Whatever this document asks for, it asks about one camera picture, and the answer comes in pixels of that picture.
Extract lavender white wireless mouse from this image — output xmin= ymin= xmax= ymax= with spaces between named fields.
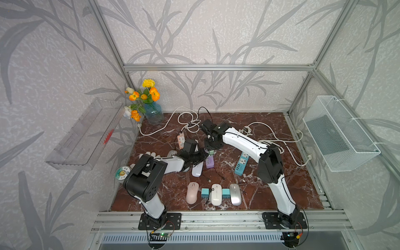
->
xmin=191 ymin=161 xmax=204 ymax=177

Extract black cable to pink mouse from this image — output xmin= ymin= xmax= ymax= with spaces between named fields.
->
xmin=201 ymin=167 xmax=226 ymax=183

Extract pink wireless mouse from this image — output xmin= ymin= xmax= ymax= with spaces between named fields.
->
xmin=186 ymin=182 xmax=199 ymax=205

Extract teal usb charger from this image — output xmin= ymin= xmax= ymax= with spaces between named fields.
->
xmin=222 ymin=188 xmax=230 ymax=199
xmin=201 ymin=188 xmax=210 ymax=199

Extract teal power strip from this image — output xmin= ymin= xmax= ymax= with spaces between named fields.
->
xmin=234 ymin=152 xmax=249 ymax=176

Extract short black usb cable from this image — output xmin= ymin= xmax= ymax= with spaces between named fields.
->
xmin=235 ymin=181 xmax=251 ymax=196

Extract silver wireless mouse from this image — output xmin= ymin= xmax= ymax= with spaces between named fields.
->
xmin=229 ymin=183 xmax=242 ymax=206

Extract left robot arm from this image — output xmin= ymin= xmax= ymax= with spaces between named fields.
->
xmin=123 ymin=139 xmax=208 ymax=223

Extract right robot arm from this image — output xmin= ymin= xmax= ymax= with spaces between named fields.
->
xmin=200 ymin=119 xmax=300 ymax=224

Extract purple power strip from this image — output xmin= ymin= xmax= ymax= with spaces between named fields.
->
xmin=205 ymin=155 xmax=215 ymax=169

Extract orange power strip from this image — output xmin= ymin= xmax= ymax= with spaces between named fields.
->
xmin=177 ymin=132 xmax=185 ymax=150

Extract white work glove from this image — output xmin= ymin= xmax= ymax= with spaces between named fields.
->
xmin=129 ymin=152 xmax=161 ymax=168

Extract blue glass vase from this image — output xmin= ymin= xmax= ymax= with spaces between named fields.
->
xmin=144 ymin=102 xmax=164 ymax=125

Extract orange yellow artificial flowers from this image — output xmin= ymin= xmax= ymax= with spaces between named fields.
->
xmin=124 ymin=79 xmax=160 ymax=122

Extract grey wireless mouse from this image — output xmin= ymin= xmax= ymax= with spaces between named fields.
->
xmin=167 ymin=150 xmax=178 ymax=157

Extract white power cord left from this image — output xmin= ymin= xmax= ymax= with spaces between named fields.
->
xmin=136 ymin=106 xmax=202 ymax=137

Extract white power cord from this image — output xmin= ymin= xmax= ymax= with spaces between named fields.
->
xmin=239 ymin=121 xmax=313 ymax=167
xmin=136 ymin=106 xmax=202 ymax=137

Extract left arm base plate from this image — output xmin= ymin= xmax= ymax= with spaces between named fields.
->
xmin=138 ymin=212 xmax=182 ymax=231

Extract white power cord right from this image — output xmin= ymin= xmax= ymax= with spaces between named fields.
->
xmin=239 ymin=121 xmax=313 ymax=167

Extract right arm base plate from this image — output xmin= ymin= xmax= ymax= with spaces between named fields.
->
xmin=262 ymin=209 xmax=308 ymax=230

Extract clear plastic wall shelf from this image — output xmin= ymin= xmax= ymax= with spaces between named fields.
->
xmin=45 ymin=98 xmax=125 ymax=170

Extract white wire mesh basket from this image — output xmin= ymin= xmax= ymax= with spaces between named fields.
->
xmin=303 ymin=95 xmax=381 ymax=172

